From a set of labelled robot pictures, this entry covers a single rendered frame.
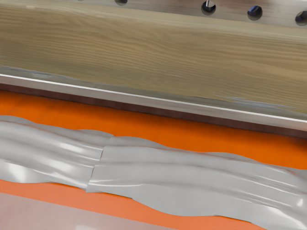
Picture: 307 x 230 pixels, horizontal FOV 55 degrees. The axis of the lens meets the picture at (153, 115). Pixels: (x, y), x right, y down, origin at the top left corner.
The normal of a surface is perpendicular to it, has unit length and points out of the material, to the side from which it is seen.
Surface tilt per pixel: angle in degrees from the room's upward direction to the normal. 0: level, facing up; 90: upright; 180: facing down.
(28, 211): 32
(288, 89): 56
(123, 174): 6
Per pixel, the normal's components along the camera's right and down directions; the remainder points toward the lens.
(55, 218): 0.06, -0.82
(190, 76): -0.19, 0.53
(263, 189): -0.11, -0.43
